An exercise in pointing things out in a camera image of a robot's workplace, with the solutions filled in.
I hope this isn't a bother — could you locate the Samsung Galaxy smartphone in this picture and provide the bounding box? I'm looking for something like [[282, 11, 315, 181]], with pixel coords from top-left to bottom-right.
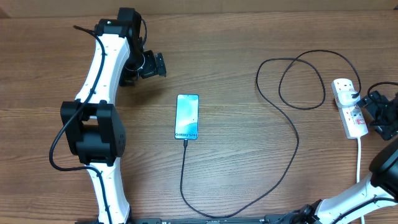
[[174, 94, 199, 140]]

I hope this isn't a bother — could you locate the black charger cable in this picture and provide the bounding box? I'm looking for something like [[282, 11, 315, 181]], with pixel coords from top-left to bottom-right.
[[179, 49, 362, 219]]

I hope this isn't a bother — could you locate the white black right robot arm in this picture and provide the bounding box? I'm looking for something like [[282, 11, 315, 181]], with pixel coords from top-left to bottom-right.
[[290, 86, 397, 223]]

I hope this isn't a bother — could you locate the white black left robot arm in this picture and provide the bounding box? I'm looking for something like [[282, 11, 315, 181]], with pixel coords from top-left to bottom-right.
[[54, 7, 167, 223]]

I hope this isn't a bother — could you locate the white charger plug adapter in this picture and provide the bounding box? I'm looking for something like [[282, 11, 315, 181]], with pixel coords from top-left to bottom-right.
[[335, 90, 360, 108]]

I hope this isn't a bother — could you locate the white power strip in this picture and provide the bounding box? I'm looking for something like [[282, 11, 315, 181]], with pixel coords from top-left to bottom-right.
[[331, 78, 368, 139]]

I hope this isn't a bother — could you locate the white power strip cord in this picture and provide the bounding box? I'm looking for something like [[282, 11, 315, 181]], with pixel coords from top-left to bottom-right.
[[355, 137, 366, 224]]

